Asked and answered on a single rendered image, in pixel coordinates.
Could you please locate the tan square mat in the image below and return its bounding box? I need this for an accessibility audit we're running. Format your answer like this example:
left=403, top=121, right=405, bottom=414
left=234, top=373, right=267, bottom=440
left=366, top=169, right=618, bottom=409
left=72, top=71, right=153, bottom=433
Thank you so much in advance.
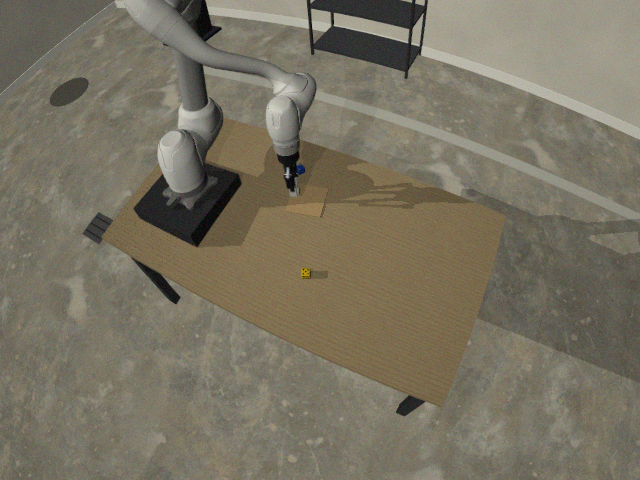
left=285, top=184, right=329, bottom=218

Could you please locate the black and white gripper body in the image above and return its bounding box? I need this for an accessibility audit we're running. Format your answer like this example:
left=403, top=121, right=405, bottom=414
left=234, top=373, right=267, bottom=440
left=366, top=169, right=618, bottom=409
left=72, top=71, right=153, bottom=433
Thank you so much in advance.
left=277, top=151, right=299, bottom=172

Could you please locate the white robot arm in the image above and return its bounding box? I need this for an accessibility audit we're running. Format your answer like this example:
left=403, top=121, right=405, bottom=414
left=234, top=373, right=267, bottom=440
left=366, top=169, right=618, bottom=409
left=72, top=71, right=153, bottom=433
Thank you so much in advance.
left=124, top=0, right=317, bottom=210

